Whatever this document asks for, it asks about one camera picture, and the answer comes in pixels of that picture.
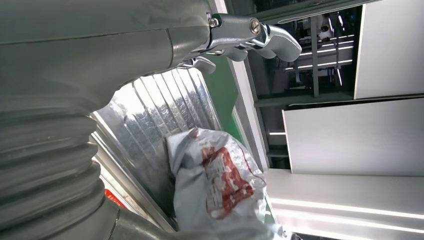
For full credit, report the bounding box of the green conveyor belt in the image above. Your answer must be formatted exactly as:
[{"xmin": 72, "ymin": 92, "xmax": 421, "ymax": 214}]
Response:
[{"xmin": 202, "ymin": 55, "xmax": 276, "ymax": 224}]

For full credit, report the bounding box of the grey parcel red print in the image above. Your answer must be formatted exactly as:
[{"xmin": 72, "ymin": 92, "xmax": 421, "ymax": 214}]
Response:
[{"xmin": 165, "ymin": 128, "xmax": 276, "ymax": 233}]

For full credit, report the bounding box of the white electronic scale steel tray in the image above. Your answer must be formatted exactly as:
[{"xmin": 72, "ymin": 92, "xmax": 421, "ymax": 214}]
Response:
[{"xmin": 89, "ymin": 67, "xmax": 223, "ymax": 233}]

